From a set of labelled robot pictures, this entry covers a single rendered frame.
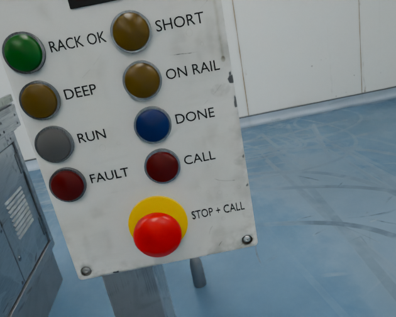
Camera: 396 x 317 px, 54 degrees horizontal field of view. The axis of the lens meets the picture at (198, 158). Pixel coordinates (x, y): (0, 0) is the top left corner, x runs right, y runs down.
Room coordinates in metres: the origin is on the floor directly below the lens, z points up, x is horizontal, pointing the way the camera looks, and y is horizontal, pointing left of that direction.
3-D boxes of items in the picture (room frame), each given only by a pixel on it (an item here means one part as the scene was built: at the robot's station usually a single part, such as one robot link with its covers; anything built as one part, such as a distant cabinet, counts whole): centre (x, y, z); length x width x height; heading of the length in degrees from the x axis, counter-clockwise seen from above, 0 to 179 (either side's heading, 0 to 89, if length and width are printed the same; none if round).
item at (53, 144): (0.30, 0.11, 1.09); 0.03 x 0.01 x 0.03; 90
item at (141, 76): (0.30, 0.03, 1.12); 0.03 x 0.01 x 0.03; 90
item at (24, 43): (0.30, 0.11, 1.16); 0.03 x 0.01 x 0.03; 90
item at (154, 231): (0.30, 0.05, 1.00); 0.04 x 0.04 x 0.04; 0
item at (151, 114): (0.30, 0.03, 1.09); 0.03 x 0.01 x 0.03; 90
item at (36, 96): (0.30, 0.11, 1.12); 0.03 x 0.01 x 0.03; 90
